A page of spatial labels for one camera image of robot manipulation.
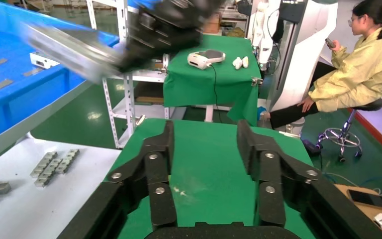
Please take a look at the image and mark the black smartphone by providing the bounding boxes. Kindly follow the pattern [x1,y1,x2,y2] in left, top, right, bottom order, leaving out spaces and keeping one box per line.
[347,189,382,211]

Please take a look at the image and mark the white parked robot body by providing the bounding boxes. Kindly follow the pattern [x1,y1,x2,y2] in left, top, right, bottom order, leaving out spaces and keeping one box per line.
[246,0,339,113]

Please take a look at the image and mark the dark brown box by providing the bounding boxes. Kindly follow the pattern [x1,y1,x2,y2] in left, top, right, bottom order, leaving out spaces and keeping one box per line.
[135,82,165,104]

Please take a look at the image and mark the blue plastic tray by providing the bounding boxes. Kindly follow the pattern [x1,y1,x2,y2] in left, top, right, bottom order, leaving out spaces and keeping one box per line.
[0,0,120,147]

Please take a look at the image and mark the stacked cardboard boxes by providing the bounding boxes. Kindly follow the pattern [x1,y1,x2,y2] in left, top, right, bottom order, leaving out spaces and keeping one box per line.
[204,13,222,34]

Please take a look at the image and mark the black headset cable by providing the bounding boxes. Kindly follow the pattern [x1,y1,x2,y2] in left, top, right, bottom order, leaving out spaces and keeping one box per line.
[209,63,224,124]

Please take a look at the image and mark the blue storage bin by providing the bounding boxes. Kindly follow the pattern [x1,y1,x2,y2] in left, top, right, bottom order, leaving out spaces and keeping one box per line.
[128,0,165,10]

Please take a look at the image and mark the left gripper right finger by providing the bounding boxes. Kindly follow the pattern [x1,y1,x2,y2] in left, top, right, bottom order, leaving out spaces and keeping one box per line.
[237,119,382,239]

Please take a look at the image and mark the green table cloth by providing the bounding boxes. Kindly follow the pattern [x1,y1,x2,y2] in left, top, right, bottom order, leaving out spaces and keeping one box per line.
[105,118,314,239]

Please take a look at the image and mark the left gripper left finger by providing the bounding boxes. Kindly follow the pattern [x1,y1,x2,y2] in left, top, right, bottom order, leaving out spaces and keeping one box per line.
[57,120,179,239]

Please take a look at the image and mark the white perforated rack upright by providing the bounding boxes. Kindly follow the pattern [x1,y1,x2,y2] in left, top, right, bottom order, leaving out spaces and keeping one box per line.
[85,0,97,31]
[102,77,120,149]
[162,54,171,120]
[116,0,136,139]

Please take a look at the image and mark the white VR headset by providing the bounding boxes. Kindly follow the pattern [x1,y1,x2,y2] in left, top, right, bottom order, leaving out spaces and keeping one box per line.
[187,49,227,71]

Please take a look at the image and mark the white rack shelf board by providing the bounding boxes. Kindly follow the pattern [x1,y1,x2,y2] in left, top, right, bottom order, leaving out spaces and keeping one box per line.
[111,99,167,121]
[103,67,169,84]

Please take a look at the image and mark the person in yellow coat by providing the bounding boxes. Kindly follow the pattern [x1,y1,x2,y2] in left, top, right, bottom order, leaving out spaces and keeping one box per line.
[260,0,382,130]

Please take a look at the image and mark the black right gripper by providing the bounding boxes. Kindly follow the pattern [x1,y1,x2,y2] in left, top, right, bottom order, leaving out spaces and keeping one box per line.
[117,0,226,73]

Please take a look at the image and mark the white side table frame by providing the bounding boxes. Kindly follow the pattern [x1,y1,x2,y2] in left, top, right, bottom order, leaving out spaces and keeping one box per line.
[191,105,241,123]

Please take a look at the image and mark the black stool chrome base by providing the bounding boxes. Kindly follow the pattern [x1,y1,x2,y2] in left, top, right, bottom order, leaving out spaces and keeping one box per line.
[316,98,382,163]

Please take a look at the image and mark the dark floor power adapter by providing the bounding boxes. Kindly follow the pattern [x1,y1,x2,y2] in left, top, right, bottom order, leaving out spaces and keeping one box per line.
[301,138,321,156]

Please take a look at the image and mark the green covered side table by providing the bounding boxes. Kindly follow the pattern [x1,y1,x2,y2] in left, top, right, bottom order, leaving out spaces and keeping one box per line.
[163,34,262,126]

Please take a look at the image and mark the sheet metal bracket part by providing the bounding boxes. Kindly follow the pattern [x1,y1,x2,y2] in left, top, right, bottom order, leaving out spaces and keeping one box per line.
[29,51,61,70]
[21,22,124,85]

